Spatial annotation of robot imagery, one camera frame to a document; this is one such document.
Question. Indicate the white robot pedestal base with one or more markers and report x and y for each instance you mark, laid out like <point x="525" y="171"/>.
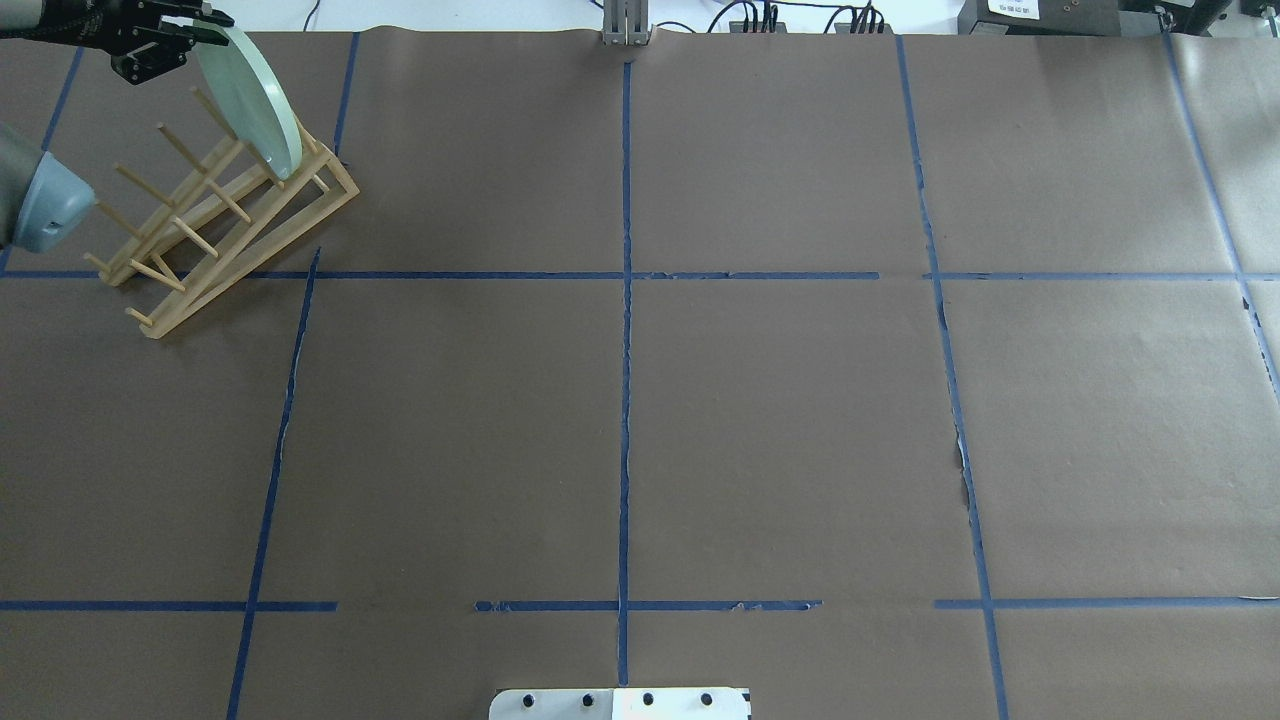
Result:
<point x="623" y="703"/>

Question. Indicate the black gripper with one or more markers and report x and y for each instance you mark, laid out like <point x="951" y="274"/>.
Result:
<point x="88" y="27"/>

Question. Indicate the aluminium frame post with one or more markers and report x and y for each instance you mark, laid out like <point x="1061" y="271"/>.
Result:
<point x="625" y="22"/>

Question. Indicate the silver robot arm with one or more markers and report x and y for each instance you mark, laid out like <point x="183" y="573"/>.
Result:
<point x="42" y="201"/>

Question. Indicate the black device box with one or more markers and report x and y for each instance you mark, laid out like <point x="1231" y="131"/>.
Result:
<point x="1039" y="18"/>

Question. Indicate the wooden dish rack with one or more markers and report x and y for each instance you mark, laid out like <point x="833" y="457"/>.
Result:
<point x="229" y="216"/>

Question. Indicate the black power strip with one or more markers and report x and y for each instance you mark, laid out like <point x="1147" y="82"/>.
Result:
<point x="813" y="17"/>

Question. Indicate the pale green plate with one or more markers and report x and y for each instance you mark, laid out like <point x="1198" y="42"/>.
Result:
<point x="251" y="98"/>

